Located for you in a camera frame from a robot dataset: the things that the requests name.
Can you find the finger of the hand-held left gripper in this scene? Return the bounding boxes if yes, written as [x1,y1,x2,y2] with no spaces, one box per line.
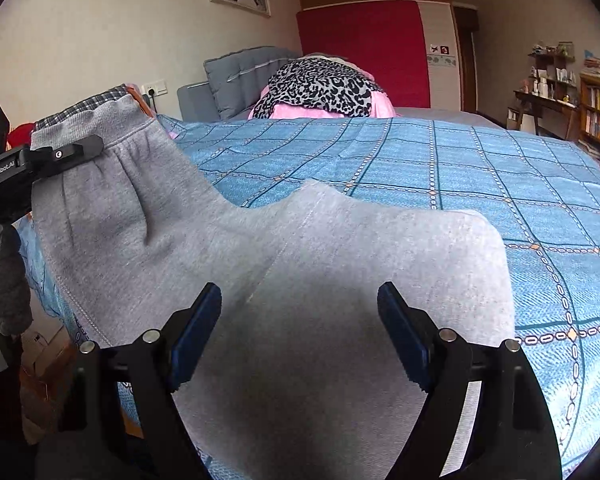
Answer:
[27,135,105,181]

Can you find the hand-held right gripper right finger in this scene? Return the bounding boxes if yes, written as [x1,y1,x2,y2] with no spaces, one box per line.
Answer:
[376,281,563,480]

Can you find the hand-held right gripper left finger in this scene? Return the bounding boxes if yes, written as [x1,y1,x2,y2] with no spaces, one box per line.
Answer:
[57,281,223,480]

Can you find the grey sweat pants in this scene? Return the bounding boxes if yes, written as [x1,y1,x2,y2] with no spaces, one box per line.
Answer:
[30,94,518,480]

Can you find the person's left hand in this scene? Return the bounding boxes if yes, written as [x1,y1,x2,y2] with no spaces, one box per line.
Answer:
[0,224,34,336]

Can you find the plaid pillow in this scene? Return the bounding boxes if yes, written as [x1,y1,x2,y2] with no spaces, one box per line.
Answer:
[34,85,146,133]

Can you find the red cloth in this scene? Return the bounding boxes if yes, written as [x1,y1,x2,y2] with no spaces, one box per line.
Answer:
[6,122,37,150]

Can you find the grey padded headboard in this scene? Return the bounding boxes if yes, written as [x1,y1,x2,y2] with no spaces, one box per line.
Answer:
[176,46,303,122]

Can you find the grey bed sheet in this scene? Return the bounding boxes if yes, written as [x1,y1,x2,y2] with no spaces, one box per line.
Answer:
[392,106,506,128]

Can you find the pink blanket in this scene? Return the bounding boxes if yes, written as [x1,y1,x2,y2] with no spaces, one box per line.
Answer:
[247,85,396,121]

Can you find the leopard print cloth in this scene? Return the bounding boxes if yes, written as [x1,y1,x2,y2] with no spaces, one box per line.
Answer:
[252,56,376,120]

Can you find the dark wooden desk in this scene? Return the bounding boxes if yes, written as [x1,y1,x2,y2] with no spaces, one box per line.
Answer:
[512,90,581,141]

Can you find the red wardrobe panel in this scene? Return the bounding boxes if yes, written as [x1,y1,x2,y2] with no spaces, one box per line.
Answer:
[296,0,432,109]

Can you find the desk shelf with small bottles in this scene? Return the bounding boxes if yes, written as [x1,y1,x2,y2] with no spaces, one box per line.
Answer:
[527,42,578,101]

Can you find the blue chain-pattern bedspread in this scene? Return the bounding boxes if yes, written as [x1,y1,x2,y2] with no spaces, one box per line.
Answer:
[15,114,600,480]

